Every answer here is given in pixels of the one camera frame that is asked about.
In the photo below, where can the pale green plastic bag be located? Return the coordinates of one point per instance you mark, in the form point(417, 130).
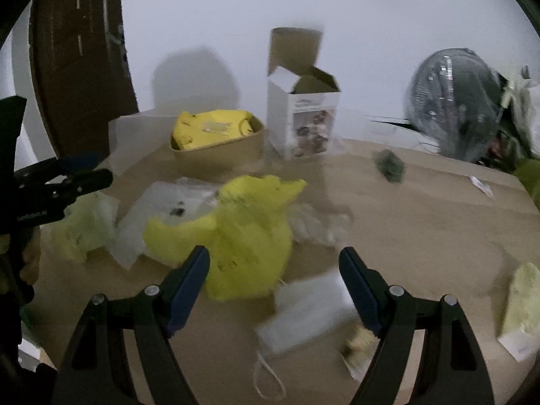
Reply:
point(86, 223)

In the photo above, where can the pale green tissue pack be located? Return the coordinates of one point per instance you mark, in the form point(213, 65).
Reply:
point(523, 303)

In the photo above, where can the plastic-wrapped electric fan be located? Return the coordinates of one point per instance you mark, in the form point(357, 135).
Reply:
point(455, 105)

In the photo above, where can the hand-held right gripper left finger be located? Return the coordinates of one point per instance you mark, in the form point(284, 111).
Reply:
point(190, 291)

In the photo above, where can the white printed carton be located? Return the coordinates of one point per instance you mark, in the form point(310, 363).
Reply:
point(280, 122)

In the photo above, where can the small clear plastic wrapper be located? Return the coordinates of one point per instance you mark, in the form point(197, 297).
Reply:
point(320, 223)

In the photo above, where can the brown wooden door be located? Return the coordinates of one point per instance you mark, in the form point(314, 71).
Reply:
point(76, 71)

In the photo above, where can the yellow plastic bag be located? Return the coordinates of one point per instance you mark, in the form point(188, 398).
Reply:
point(249, 236)

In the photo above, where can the white face mask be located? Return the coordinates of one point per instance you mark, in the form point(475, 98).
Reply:
point(308, 312)

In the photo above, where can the low brown cardboard box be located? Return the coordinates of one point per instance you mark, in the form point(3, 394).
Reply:
point(228, 149)

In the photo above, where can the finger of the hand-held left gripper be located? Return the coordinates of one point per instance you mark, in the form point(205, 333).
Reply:
point(95, 181)
point(80, 161)

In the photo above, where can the small dark green object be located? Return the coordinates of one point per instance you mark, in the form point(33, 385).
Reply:
point(390, 166)

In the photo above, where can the large clear plastic bag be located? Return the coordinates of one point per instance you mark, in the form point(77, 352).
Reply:
point(143, 219)

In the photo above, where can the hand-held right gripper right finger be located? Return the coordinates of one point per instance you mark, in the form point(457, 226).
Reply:
point(358, 291)

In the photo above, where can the pale plastic wrap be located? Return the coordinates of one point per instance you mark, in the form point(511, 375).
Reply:
point(521, 101)

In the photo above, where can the yellow bag in cardboard box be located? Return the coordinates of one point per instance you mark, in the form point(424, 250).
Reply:
point(211, 128)

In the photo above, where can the small white packet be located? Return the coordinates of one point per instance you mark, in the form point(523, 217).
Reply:
point(481, 186)

